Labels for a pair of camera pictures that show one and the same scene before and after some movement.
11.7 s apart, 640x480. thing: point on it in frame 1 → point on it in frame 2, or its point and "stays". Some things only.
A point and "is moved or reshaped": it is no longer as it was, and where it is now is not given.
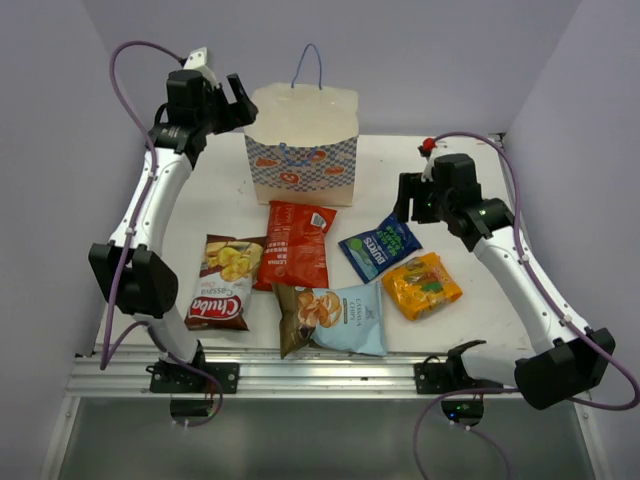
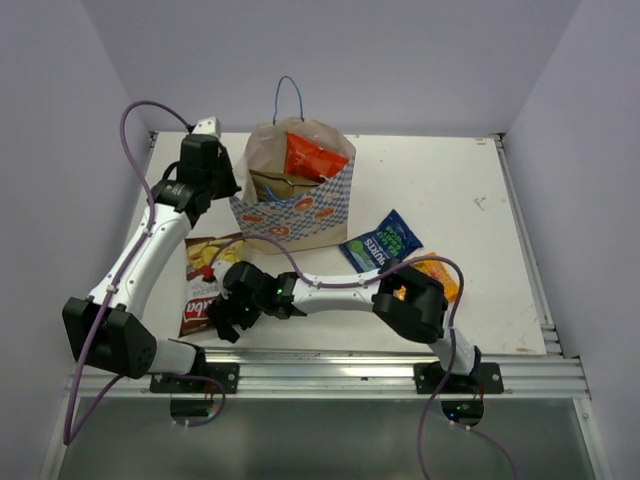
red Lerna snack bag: [295, 249] → [307, 160]
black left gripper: [237, 113] → [231, 186]
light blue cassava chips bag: [345, 318] → [273, 186]
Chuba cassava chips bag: [226, 279] is moved or reshaped
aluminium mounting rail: [286, 372] stays
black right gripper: [412, 187] → [225, 328]
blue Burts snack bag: [372, 252] stays
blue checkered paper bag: [302, 139] → [296, 188]
